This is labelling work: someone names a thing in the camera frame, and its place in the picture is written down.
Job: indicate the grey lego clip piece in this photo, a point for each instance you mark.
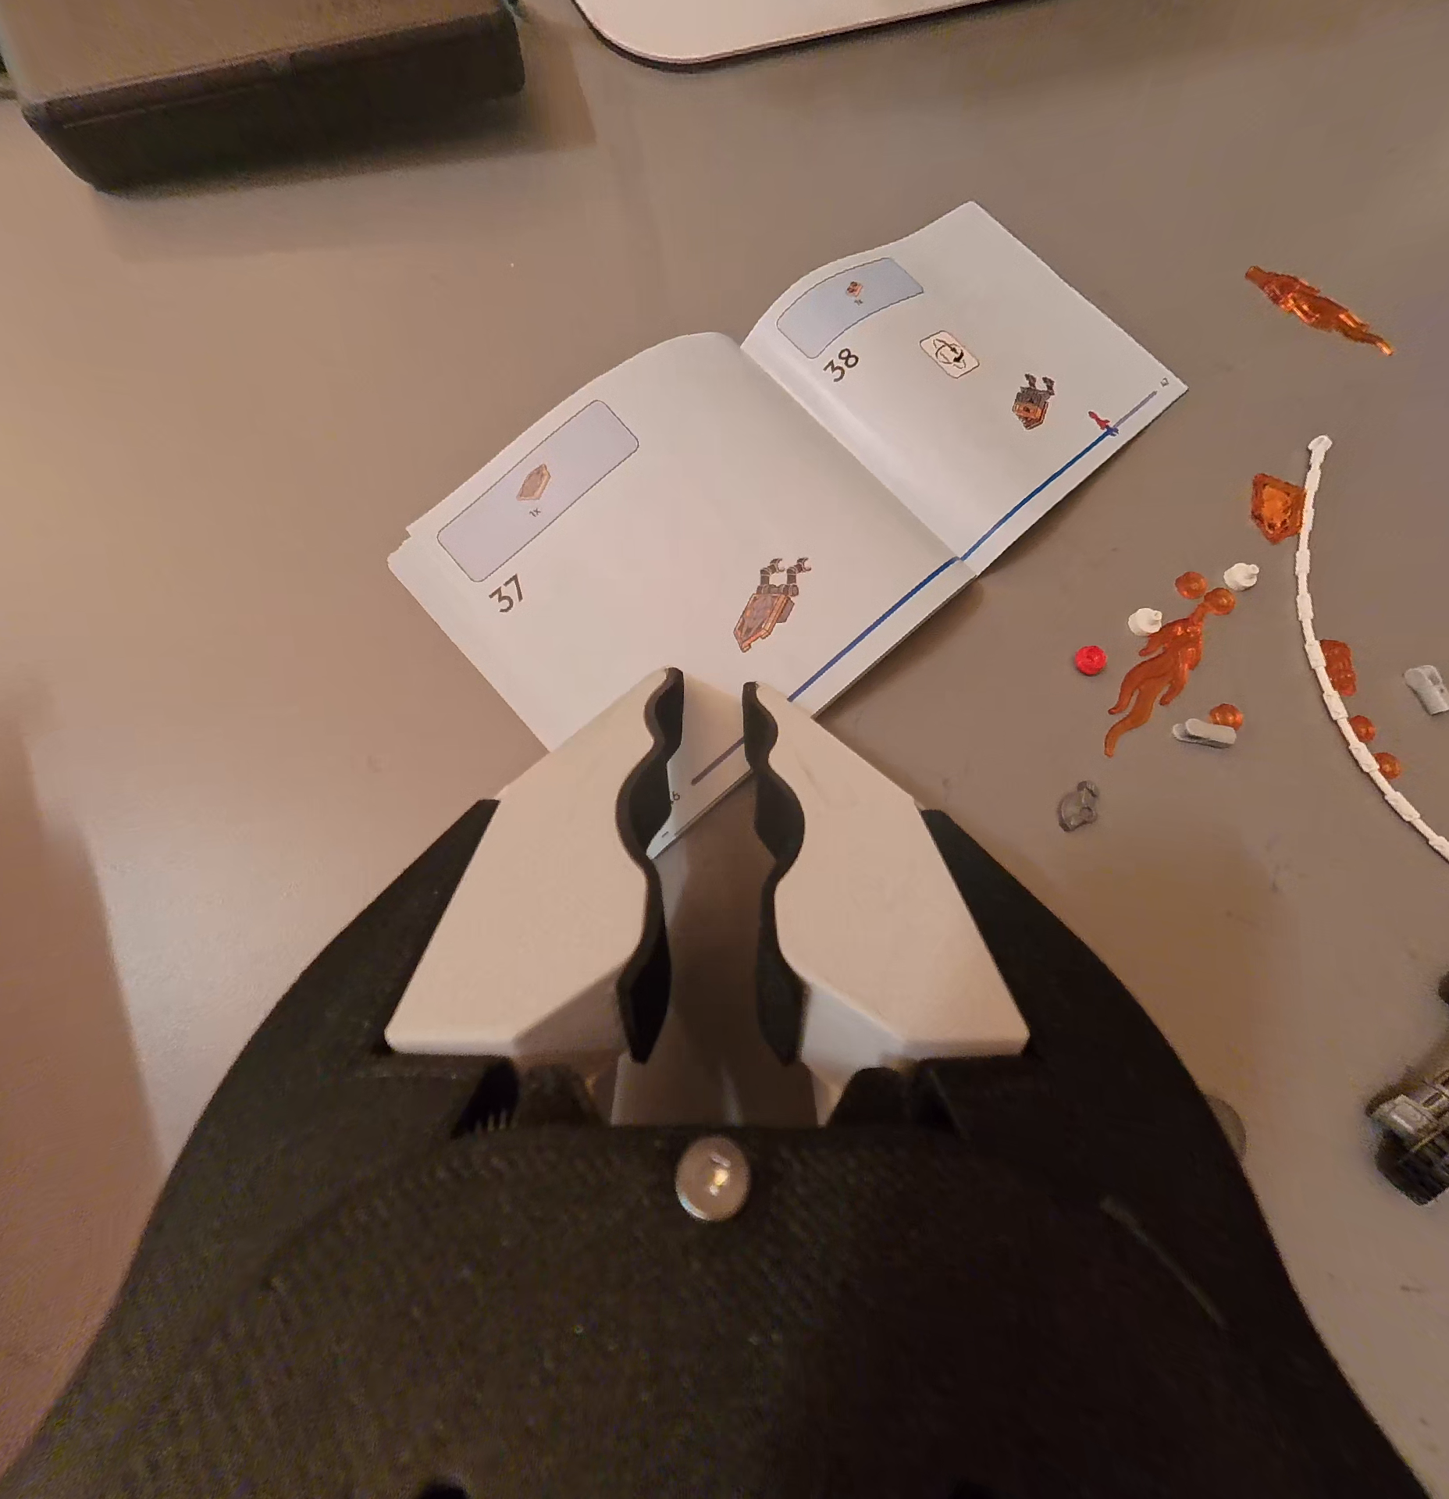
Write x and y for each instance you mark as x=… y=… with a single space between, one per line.
x=1199 y=734

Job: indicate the black lego motorcycle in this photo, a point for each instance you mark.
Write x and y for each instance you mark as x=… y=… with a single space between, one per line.
x=1434 y=1114

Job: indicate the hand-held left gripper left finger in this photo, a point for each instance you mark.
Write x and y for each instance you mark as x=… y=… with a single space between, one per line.
x=514 y=938

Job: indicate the small dark lego piece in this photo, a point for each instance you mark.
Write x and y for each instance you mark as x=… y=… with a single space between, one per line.
x=1076 y=807

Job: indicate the white laptop stand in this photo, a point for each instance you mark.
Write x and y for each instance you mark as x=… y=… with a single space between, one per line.
x=771 y=23

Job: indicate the narrow orange lego flame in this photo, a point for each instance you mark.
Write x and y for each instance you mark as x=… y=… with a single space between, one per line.
x=1316 y=308

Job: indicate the red round lego stud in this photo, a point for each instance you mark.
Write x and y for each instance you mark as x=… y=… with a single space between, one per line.
x=1090 y=662

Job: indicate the grey lego pin connector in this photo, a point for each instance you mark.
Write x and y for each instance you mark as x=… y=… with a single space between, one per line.
x=1428 y=689

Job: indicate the branched orange lego flame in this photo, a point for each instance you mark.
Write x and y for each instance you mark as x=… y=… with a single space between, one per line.
x=1170 y=669

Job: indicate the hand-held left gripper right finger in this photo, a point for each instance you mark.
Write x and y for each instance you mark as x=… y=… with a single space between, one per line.
x=901 y=938

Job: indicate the orange rectangular lego tile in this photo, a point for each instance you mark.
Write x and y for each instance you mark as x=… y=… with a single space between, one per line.
x=1337 y=665

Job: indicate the black power bank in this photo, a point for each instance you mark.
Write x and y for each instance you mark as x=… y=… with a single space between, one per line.
x=267 y=82

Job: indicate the white round lego stud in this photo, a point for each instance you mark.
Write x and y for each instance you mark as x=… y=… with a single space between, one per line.
x=1145 y=622
x=1240 y=575

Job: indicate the lego instruction booklet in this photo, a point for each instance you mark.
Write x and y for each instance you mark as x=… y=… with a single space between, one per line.
x=700 y=493

